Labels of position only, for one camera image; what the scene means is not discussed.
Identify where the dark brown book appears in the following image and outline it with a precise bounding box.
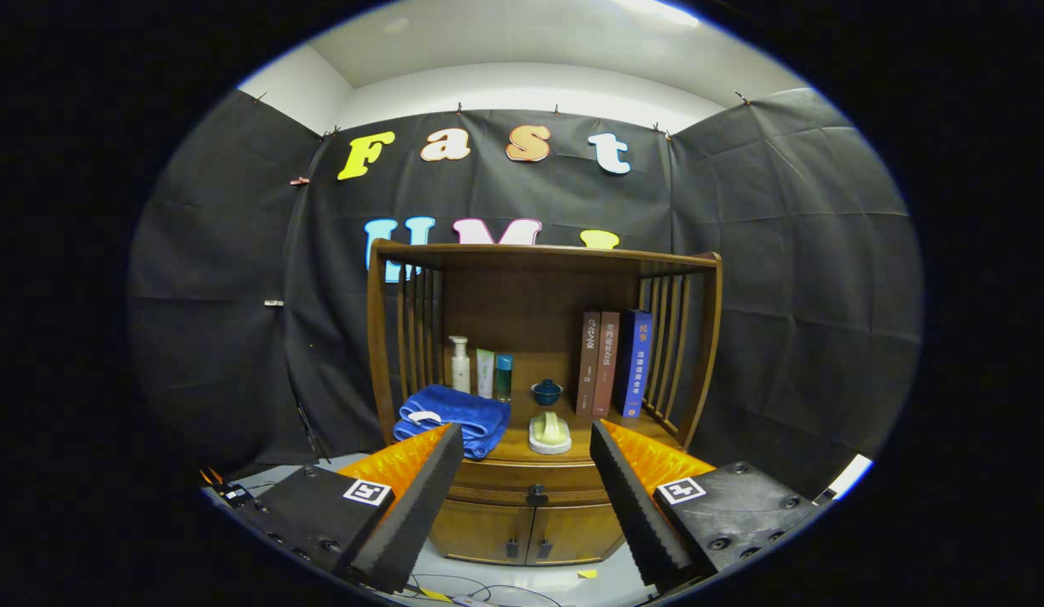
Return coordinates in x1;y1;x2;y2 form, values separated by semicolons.
576;311;602;416

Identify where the white pump bottle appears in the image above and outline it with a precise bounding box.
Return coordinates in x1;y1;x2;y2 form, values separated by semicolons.
449;336;472;395

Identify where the wooden cabinet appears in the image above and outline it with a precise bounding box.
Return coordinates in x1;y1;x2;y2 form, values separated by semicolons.
367;239;724;567

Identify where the blue folded towel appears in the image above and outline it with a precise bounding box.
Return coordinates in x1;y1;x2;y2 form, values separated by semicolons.
393;384;512;460

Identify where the wooden drawer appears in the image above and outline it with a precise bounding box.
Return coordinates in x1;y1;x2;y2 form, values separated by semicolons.
449;462;611;505

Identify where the black device with orange wires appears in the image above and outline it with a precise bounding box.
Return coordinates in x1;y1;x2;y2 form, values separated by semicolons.
200;466;255;508

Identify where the blue book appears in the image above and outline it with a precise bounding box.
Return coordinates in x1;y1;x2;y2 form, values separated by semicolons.
616;309;655;419

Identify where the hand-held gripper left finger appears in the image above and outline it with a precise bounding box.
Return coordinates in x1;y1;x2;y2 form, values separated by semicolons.
235;422;465;595

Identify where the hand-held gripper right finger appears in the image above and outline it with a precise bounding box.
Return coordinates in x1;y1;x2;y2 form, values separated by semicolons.
589;420;822;591

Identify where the wooden countertop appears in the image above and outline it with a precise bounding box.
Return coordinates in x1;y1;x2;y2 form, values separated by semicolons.
396;388;683;465

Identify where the black floor cable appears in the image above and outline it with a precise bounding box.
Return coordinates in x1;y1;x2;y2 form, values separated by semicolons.
404;573;565;607

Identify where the reddish brown book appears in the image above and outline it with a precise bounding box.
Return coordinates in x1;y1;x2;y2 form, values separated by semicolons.
592;311;622;419

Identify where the wooden cabinet door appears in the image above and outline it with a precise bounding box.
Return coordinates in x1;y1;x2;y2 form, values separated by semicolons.
526;502;626;566
429;499;535;564

